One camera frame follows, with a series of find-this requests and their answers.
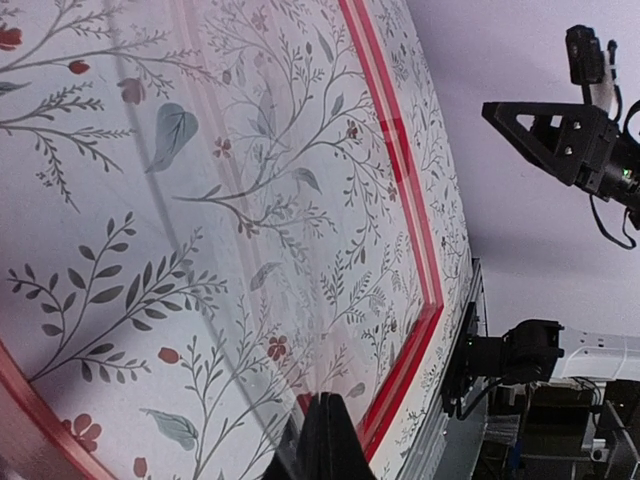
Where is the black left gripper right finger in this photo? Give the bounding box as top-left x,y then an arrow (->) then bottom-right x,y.
322,393 -> 375,480

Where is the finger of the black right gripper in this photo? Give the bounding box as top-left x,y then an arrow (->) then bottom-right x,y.
482,102 -> 596,180

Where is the red wooden picture frame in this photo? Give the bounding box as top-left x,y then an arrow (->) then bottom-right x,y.
0,0 -> 446,480

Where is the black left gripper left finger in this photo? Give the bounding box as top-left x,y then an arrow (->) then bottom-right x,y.
264,394 -> 328,480

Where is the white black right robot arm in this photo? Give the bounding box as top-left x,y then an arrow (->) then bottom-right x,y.
458,102 -> 639,385

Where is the aluminium front rail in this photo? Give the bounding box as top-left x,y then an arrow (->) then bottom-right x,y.
397,258 -> 488,479

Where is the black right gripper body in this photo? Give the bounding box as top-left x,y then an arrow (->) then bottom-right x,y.
550,107 -> 639,210

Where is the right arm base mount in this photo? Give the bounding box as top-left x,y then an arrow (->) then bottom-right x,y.
440,301 -> 502,421

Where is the floral patterned table mat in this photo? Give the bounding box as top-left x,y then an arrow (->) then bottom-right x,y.
0,0 -> 474,480

